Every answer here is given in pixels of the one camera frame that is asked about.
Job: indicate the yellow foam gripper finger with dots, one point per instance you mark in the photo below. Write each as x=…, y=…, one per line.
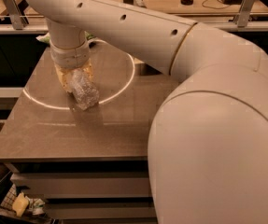
x=65, y=77
x=87, y=68

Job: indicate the clear plastic water bottle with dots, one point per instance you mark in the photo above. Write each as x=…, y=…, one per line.
x=83, y=90

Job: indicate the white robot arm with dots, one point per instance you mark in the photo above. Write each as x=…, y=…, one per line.
x=208, y=143

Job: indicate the green snack bag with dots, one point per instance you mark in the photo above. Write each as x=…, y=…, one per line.
x=46, y=38

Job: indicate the white power strip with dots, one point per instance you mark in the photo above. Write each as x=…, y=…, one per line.
x=139, y=3

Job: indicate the grey table with drawers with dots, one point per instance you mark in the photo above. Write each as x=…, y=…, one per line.
x=89, y=166

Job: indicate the yellow sponge in basket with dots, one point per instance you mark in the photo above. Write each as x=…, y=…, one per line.
x=20, y=204

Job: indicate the grey metal bracket left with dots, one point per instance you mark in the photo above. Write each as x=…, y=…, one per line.
x=17, y=20

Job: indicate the grey metal bracket right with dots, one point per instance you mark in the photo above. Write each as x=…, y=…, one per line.
x=242, y=17

